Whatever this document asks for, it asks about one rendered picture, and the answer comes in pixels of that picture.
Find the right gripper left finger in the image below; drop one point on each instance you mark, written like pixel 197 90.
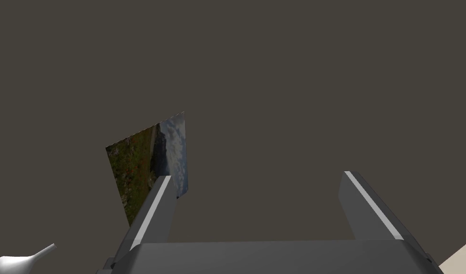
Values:
pixel 157 213

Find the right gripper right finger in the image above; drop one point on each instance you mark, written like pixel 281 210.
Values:
pixel 370 213

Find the white long-necked vase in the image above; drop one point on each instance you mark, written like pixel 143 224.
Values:
pixel 16 262

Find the landscape picture on wall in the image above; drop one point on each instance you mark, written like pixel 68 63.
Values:
pixel 141 163

